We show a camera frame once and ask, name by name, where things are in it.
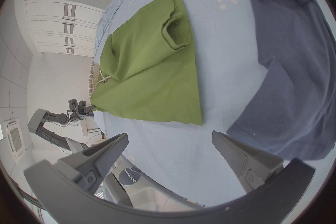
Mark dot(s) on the round woven basket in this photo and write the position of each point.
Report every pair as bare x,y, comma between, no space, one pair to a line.
95,78

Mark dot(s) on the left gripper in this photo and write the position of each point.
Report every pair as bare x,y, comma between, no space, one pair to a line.
86,110

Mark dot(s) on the white ceiling air conditioner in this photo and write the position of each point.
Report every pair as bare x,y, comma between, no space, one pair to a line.
15,139

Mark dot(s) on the green shorts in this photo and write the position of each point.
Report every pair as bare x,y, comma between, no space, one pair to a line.
152,70

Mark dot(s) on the white wardrobe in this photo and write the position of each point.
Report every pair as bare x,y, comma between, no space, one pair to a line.
47,23

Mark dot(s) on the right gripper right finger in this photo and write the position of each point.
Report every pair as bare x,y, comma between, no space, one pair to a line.
241,162

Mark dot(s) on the bed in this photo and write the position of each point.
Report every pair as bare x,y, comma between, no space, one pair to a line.
223,60

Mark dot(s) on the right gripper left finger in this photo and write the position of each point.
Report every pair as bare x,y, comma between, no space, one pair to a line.
105,157

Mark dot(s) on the dark blue garment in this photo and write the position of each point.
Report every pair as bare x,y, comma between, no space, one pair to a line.
288,60

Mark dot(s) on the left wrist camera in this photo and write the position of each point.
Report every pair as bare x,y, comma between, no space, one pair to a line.
82,103

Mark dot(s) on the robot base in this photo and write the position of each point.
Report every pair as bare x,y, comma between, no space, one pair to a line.
147,196

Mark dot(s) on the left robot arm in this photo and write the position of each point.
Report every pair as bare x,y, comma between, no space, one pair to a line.
36,118

